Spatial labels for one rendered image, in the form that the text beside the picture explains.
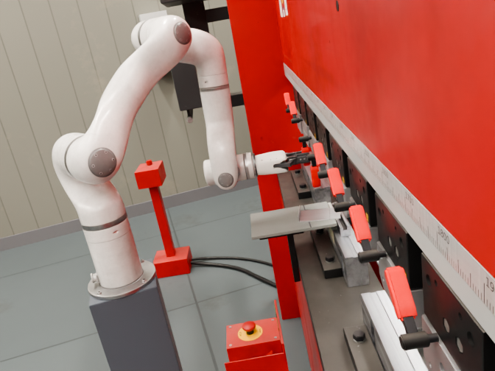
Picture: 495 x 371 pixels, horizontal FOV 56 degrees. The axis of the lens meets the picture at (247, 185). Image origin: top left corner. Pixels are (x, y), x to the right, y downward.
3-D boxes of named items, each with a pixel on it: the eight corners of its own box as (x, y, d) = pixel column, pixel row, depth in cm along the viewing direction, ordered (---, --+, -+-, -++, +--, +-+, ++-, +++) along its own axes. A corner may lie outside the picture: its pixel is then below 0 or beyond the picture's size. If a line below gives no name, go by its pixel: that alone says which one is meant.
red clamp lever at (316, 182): (311, 186, 132) (306, 154, 129) (325, 184, 132) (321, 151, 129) (311, 188, 131) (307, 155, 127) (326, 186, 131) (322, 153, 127)
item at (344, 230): (328, 210, 159) (328, 202, 158) (337, 209, 159) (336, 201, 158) (340, 236, 140) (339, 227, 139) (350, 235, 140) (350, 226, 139)
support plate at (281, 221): (250, 216, 161) (250, 213, 161) (326, 204, 160) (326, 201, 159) (252, 240, 144) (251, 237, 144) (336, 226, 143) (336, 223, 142)
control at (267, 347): (233, 358, 145) (222, 308, 139) (284, 348, 145) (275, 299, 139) (234, 408, 126) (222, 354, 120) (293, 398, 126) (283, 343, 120)
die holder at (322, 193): (301, 171, 231) (298, 153, 227) (313, 169, 230) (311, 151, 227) (317, 211, 183) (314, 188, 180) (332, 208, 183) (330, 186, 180)
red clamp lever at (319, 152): (311, 142, 114) (318, 176, 109) (327, 139, 113) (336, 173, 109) (311, 146, 115) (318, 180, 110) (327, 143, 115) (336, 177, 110)
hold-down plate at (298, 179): (291, 177, 226) (290, 171, 225) (302, 174, 226) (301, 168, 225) (298, 199, 198) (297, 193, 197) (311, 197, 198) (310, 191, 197)
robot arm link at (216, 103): (227, 87, 131) (242, 190, 140) (229, 82, 146) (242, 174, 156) (195, 92, 131) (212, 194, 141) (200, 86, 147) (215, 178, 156)
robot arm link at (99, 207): (93, 235, 118) (64, 144, 110) (66, 219, 132) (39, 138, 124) (135, 216, 125) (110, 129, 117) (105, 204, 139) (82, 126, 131)
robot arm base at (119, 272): (86, 308, 122) (65, 244, 115) (90, 274, 139) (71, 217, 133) (158, 286, 125) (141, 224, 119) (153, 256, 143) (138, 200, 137)
